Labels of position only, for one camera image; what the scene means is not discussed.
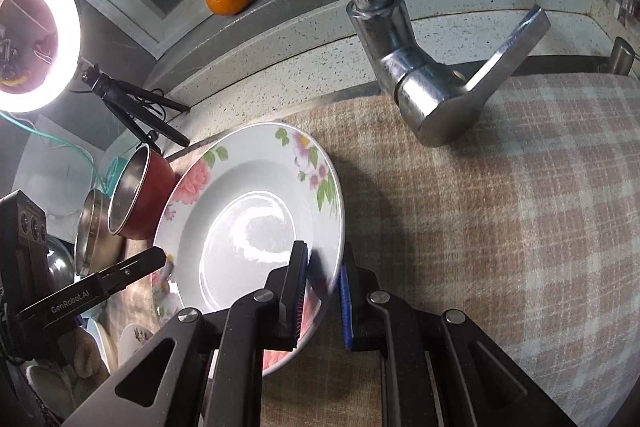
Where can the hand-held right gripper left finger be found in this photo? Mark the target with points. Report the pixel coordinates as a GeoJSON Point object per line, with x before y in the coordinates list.
{"type": "Point", "coordinates": [298, 292]}

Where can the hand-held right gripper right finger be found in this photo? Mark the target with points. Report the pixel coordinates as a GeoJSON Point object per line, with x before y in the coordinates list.
{"type": "Point", "coordinates": [345, 307]}

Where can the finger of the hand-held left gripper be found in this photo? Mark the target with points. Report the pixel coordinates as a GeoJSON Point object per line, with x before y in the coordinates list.
{"type": "Point", "coordinates": [135, 267]}

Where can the stainless steel bowl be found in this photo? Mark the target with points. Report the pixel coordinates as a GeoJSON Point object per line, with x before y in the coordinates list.
{"type": "Point", "coordinates": [60, 259]}
{"type": "Point", "coordinates": [89, 227]}

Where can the red bowl steel inside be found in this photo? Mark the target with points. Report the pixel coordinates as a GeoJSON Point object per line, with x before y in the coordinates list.
{"type": "Point", "coordinates": [150, 207]}

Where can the floral white plate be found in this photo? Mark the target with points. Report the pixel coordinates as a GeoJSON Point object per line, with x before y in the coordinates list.
{"type": "Point", "coordinates": [250, 227]}
{"type": "Point", "coordinates": [167, 302]}

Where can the white plate with sprig print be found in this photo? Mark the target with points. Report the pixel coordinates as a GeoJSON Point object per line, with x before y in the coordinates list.
{"type": "Point", "coordinates": [137, 341]}

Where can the teal plastic object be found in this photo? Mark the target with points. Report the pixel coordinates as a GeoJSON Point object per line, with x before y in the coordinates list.
{"type": "Point", "coordinates": [116, 167]}

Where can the beige plaid cloth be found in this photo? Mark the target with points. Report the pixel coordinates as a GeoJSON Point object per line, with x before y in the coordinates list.
{"type": "Point", "coordinates": [475, 232]}

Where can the black tripod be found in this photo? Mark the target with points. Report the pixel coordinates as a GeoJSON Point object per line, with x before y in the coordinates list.
{"type": "Point", "coordinates": [130, 99]}

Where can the chrome faucet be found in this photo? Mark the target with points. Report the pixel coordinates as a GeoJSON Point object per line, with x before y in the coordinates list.
{"type": "Point", "coordinates": [370, 22]}

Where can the metal sink knob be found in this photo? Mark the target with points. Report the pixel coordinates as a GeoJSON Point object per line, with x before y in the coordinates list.
{"type": "Point", "coordinates": [622, 56]}

